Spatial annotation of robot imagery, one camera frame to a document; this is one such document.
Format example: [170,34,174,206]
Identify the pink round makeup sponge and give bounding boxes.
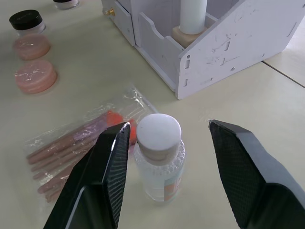
[14,59,58,94]
[12,33,51,61]

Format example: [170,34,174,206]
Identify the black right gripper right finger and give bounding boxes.
[208,119,305,229]

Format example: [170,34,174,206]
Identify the brush set in clear bag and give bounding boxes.
[23,87,160,203]

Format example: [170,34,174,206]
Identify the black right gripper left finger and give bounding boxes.
[42,122,131,229]

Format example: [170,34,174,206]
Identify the black lidded compact jar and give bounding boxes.
[52,0,80,10]
[9,10,46,37]

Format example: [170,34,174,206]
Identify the white wooden cosmetic organizer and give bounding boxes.
[101,0,305,100]

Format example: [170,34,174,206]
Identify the tall white bottle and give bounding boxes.
[179,0,207,35]

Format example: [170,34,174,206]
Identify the clear bottle with white cap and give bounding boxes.
[133,114,186,203]

